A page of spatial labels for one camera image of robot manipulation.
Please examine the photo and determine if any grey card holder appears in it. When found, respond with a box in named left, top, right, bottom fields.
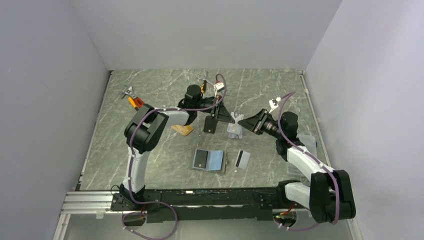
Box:
left=190, top=150, right=228, bottom=174

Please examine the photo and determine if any single silver credit card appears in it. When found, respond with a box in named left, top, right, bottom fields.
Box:
left=235, top=150, right=251, bottom=170

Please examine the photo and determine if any silver open-end wrench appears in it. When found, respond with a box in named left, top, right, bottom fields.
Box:
left=196, top=71, right=230, bottom=96

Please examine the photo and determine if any aluminium rail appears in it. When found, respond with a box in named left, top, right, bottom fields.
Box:
left=60, top=188, right=354, bottom=216

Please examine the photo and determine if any red adjustable wrench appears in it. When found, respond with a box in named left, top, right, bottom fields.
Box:
left=119, top=85, right=144, bottom=108

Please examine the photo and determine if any clear plastic screw box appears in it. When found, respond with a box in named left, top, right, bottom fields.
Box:
left=285, top=132, right=317, bottom=176

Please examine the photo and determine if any black base frame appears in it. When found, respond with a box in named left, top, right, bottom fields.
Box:
left=110, top=187, right=301, bottom=223

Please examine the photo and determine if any gold credit card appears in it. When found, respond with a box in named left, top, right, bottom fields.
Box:
left=171, top=125, right=194, bottom=136

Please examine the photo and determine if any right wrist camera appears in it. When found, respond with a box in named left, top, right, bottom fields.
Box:
left=268, top=97, right=282, bottom=113

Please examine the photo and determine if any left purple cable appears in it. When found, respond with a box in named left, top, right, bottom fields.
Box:
left=121, top=72, right=228, bottom=240

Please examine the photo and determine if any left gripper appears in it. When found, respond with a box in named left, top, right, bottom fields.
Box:
left=194, top=95, right=235, bottom=124

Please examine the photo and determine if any black credit card stack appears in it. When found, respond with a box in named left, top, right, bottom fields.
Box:
left=203, top=115, right=218, bottom=134

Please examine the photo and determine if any yellow black screwdriver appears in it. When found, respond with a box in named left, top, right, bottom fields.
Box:
left=200, top=80, right=208, bottom=93

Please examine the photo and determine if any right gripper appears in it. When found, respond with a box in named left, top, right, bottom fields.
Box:
left=238, top=108, right=284, bottom=140

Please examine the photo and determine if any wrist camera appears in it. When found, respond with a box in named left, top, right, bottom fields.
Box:
left=213, top=81, right=227, bottom=97
left=268, top=97, right=282, bottom=113

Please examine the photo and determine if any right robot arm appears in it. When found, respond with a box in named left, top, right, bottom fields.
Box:
left=238, top=109, right=356, bottom=224

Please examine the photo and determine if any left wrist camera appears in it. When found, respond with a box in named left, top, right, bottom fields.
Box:
left=213, top=81, right=227, bottom=97

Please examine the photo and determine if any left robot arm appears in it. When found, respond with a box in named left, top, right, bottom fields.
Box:
left=119, top=84, right=235, bottom=210

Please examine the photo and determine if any orange utility knife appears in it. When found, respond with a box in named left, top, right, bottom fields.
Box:
left=128, top=97, right=139, bottom=111

